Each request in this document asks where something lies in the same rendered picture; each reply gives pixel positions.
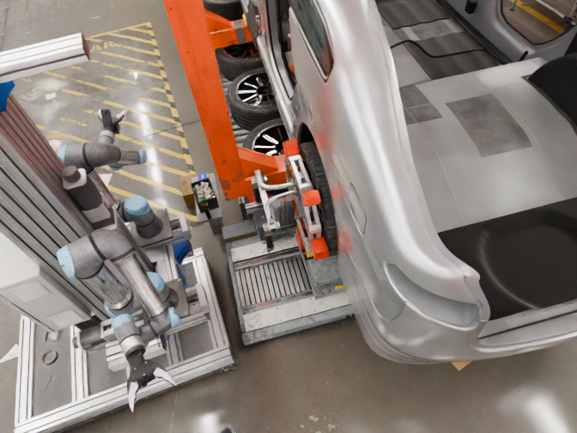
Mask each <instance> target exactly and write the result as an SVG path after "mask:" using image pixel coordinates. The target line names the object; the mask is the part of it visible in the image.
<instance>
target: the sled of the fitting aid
mask: <svg viewBox="0 0 577 433"><path fill-rule="evenodd" d="M300 253H301V250H300ZM301 257H302V260H303V263H304V266H305V268H306V272H307V276H308V279H309V282H310V284H311V288H312V291H313V295H314V298H315V300H318V299H321V298H325V297H327V296H334V295H337V294H340V293H343V292H346V290H345V288H344V286H343V281H342V280H341V281H337V282H334V283H330V284H325V285H321V286H317V284H316V282H315V279H314V275H313V271H312V268H311V266H310V263H309V260H306V261H305V259H304V256H303V255H302V253H301Z"/></svg>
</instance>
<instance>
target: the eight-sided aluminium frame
mask: <svg viewBox="0 0 577 433"><path fill-rule="evenodd" d="M284 163H285V168H286V176H287V183H289V182H291V179H290V170H289V166H290V167H291V168H292V170H293V173H294V176H295V179H296V182H297V185H298V188H299V192H300V195H301V194H302V193H303V192H308V191H311V190H313V186H312V183H311V181H310V180H309V178H308V175H307V171H306V169H305V167H304V164H303V162H302V158H301V156H300V155H297V156H290V157H288V158H284ZM297 165H299V167H300V170H301V172H302V174H303V177H304V181H305V182H304V183H302V182H301V178H300V176H299V173H298V171H297V168H296V166H297ZM301 200H302V198H301ZM302 204H303V200H302ZM303 208H304V212H305V216H300V217H297V218H295V220H296V222H297V225H298V229H299V231H300V234H301V239H302V243H303V245H304V247H305V248H306V249H307V251H308V252H309V253H310V254H313V252H312V249H311V242H310V240H313V234H316V239H317V238H320V237H321V232H322V230H321V224H320V221H319V215H318V211H317V207H316V205H313V206H312V210H313V217H314V221H313V222H311V218H310V214H309V210H308V207H304V205H303ZM300 220H303V222H304V225H305V228H306V231H307V235H308V237H305V235H304V232H303V229H302V227H301V222H300Z"/></svg>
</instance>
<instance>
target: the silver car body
mask: <svg viewBox="0 0 577 433"><path fill-rule="evenodd" d="M250 1H251V2H252V4H253V5H254V6H257V7H258V15H257V16H256V21H259V29H258V37H257V38H256V42H257V47H258V52H259V55H260V57H261V59H262V62H263V64H264V68H265V70H266V73H267V76H268V78H269V81H270V85H271V88H272V91H273V94H274V97H275V100H276V104H277V107H278V110H279V113H280V115H281V118H282V122H283V124H284V127H285V129H286V132H287V134H288V138H289V140H293V139H296V132H297V126H298V124H299V122H300V121H303V122H305V123H306V125H307V126H308V128H309V130H310V132H311V133H312V135H313V138H314V140H315V143H316V144H317V147H318V150H319V154H320V157H321V160H322V162H323V166H324V169H325V174H326V178H327V181H328V185H329V189H330V193H331V201H332V205H333V210H334V215H335V220H336V226H337V242H338V265H337V269H338V272H339V274H340V277H341V279H342V281H343V286H344V288H345V290H346V293H347V295H348V298H349V301H350V304H351V307H352V308H353V311H354V314H355V317H356V320H357V322H358V325H359V327H360V329H361V333H362V336H363V338H364V339H365V341H366V343H367V345H368V346H369V347H370V348H371V350H372V351H374V352H375V353H376V354H378V355H379V356H381V357H383V358H385V359H387V360H390V361H393V362H397V363H408V364H437V363H452V362H470V361H480V360H487V359H493V358H498V357H508V356H513V355H518V354H522V353H527V352H530V351H538V350H542V349H545V348H549V347H552V346H556V345H562V344H566V343H568V342H572V341H575V340H577V23H576V24H575V25H574V26H572V27H571V28H570V29H569V30H568V31H567V32H565V33H563V34H561V35H559V36H558V37H556V38H554V39H552V40H549V41H546V42H544V43H533V42H532V41H531V40H529V39H528V38H527V37H525V36H524V35H523V34H522V33H521V32H520V31H519V30H518V29H517V28H516V27H514V26H513V25H512V24H511V23H509V22H508V21H507V18H506V17H505V15H504V14H503V0H240V2H241V6H242V9H243V12H244V14H245V16H246V13H247V12H248V9H247V6H248V4H249V2H250ZM257 17H258V20H257Z"/></svg>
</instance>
